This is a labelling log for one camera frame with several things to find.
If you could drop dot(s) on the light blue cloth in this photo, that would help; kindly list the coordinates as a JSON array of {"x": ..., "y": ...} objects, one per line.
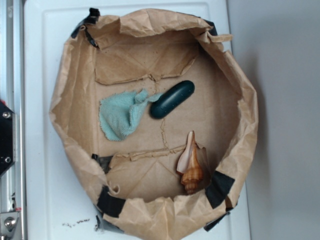
[{"x": 120, "y": 114}]

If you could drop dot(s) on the brown paper-lined bin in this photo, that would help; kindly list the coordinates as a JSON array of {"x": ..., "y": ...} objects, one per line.
[{"x": 134, "y": 183}]

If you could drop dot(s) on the dark green oval pod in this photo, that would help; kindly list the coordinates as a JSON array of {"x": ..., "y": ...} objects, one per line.
[{"x": 172, "y": 99}]

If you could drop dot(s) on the orange spiral conch shell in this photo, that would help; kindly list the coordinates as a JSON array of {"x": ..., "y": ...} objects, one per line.
[{"x": 188, "y": 166}]

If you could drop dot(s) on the white tray board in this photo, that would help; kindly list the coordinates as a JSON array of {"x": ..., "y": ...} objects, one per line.
[{"x": 57, "y": 206}]

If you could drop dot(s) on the black corner bracket plate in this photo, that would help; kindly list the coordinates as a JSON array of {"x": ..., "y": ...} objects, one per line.
[{"x": 7, "y": 138}]

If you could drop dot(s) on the silver metal angle bracket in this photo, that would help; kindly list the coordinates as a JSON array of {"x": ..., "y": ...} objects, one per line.
[{"x": 10, "y": 226}]

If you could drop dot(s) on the silver aluminium frame rail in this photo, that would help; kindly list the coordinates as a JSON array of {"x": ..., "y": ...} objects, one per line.
[{"x": 13, "y": 182}]

